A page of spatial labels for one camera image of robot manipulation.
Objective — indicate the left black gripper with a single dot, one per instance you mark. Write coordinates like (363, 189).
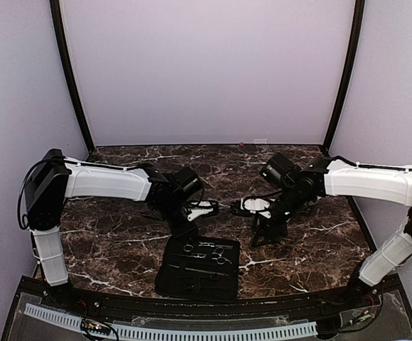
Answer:
(181, 232)

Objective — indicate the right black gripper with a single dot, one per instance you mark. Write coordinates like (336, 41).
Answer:
(267, 228)

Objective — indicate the silver scissors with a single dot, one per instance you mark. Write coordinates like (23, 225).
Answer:
(191, 246)
(217, 256)

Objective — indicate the black zippered tool case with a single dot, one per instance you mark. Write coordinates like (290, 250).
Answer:
(224, 288)

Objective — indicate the black hair clip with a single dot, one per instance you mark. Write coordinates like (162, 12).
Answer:
(196, 284)

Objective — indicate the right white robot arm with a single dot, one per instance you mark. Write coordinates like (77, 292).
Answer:
(337, 176)

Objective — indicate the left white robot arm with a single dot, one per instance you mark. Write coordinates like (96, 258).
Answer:
(55, 179)

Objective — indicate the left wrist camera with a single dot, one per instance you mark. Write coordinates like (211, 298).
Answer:
(187, 181)

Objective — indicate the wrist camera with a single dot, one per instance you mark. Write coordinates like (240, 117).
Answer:
(187, 181)
(279, 171)

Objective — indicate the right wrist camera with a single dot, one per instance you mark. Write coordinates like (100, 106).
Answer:
(279, 171)

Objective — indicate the left black frame post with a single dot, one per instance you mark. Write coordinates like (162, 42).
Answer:
(63, 50)

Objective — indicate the black frame post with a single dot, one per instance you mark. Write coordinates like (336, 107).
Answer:
(352, 46)
(63, 50)

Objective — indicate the black front rail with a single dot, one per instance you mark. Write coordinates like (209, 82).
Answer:
(383, 315)

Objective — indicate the white slotted cable duct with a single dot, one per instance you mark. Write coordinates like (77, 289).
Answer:
(152, 329)

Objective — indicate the right black frame post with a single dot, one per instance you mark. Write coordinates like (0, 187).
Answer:
(352, 46)

